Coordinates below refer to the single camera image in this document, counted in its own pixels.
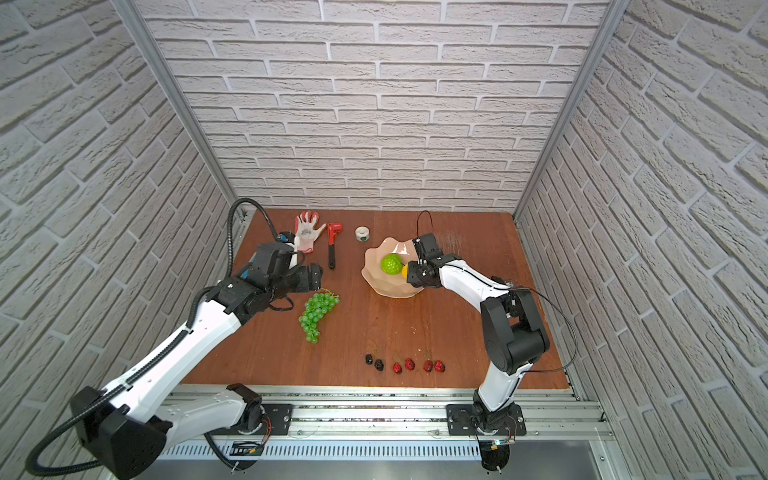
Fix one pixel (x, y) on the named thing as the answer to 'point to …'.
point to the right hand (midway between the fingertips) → (417, 270)
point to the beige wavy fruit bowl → (393, 286)
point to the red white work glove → (307, 230)
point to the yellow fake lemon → (404, 271)
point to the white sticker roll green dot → (362, 234)
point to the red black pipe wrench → (332, 229)
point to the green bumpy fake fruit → (391, 264)
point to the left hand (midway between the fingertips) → (309, 266)
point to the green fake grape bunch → (315, 308)
